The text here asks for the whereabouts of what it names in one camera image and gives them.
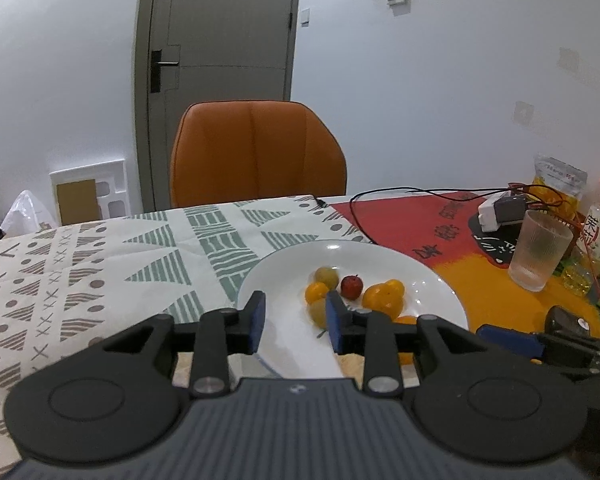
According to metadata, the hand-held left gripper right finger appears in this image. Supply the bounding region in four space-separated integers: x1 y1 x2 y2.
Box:
326 290 481 397

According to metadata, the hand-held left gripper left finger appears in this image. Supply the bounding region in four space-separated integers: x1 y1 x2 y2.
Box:
100 290 267 399

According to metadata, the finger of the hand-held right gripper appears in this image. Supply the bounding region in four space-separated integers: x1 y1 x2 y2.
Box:
477 306 600 378

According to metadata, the yellow green round fruit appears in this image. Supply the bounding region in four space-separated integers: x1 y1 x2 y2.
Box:
307 298 331 327

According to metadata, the small orange mandarin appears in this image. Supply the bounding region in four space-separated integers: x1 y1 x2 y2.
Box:
305 282 331 306

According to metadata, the large orange mandarin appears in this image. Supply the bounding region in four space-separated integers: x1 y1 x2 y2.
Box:
363 280 406 318

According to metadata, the red and orange printed cloth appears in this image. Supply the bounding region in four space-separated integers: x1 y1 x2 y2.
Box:
327 191 600 356

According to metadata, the ribbed glass cup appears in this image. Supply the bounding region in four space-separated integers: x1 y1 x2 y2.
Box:
509 209 575 292

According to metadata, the yellow transparent packet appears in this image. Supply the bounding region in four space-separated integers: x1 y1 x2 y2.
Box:
562 255 596 296

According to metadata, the white charger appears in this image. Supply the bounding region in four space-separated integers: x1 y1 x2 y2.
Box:
476 194 511 232

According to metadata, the dark grey adapter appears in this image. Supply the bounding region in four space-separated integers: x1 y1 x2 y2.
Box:
495 196 528 225

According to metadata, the green patterned tablecloth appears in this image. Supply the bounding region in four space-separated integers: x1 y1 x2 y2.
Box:
0 194 376 478

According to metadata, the orange chair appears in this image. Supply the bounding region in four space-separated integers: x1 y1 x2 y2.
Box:
170 101 348 208

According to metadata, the yellow snack bag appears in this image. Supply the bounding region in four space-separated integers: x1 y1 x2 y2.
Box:
532 154 588 221

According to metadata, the white foam packaging tray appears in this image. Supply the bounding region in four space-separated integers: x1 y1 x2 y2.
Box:
49 159 131 226

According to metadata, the brown cardboard piece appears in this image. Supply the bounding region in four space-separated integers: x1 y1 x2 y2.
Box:
55 178 102 225

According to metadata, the white plastic bag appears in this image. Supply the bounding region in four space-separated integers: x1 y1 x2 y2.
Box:
2 189 61 238

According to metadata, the grey door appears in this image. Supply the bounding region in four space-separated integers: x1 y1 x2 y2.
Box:
132 0 302 211

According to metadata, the black cable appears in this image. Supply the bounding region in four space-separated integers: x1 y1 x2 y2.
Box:
310 187 511 243

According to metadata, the white wall cover plate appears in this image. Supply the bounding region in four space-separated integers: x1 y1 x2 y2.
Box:
512 101 536 126

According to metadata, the black door lock handle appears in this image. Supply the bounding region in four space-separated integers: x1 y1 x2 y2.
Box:
150 50 181 93

